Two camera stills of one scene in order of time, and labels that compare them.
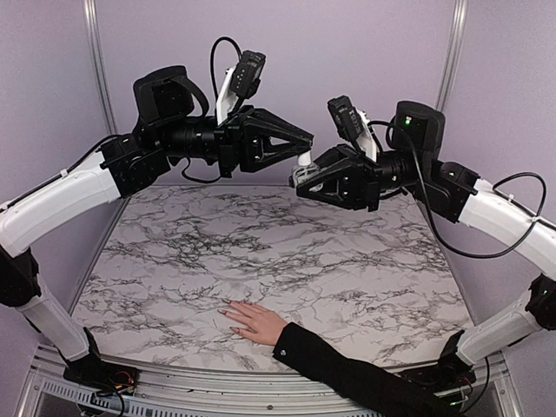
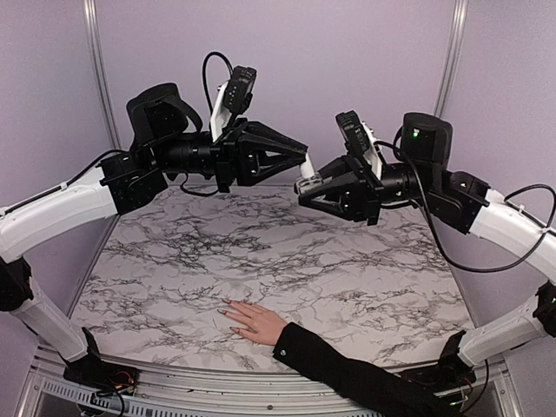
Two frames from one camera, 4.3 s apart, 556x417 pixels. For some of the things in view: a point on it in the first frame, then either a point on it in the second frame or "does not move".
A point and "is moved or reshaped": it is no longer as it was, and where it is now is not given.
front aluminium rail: x=54 y=393 does not move
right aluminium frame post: x=453 y=54 does not move
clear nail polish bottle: x=301 y=172 is moved or reshaped
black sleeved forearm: x=373 y=385 does not move
